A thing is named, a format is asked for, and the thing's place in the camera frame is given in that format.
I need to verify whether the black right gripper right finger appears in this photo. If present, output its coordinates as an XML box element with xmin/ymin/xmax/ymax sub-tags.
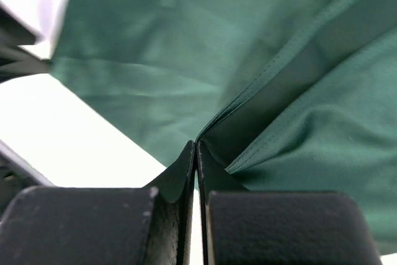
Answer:
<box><xmin>197</xmin><ymin>142</ymin><xmax>381</xmax><ymax>264</ymax></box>

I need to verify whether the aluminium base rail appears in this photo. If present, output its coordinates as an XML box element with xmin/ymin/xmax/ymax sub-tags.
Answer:
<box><xmin>0</xmin><ymin>141</ymin><xmax>54</xmax><ymax>215</ymax></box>

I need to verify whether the green cloth napkin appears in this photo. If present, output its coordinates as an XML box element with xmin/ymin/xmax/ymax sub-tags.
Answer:
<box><xmin>51</xmin><ymin>0</ymin><xmax>396</xmax><ymax>254</ymax></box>

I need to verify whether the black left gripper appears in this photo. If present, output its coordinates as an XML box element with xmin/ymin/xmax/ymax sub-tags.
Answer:
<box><xmin>1</xmin><ymin>4</ymin><xmax>50</xmax><ymax>82</ymax></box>

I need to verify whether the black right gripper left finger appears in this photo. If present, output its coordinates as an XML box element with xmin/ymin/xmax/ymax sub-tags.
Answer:
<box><xmin>1</xmin><ymin>141</ymin><xmax>195</xmax><ymax>264</ymax></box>

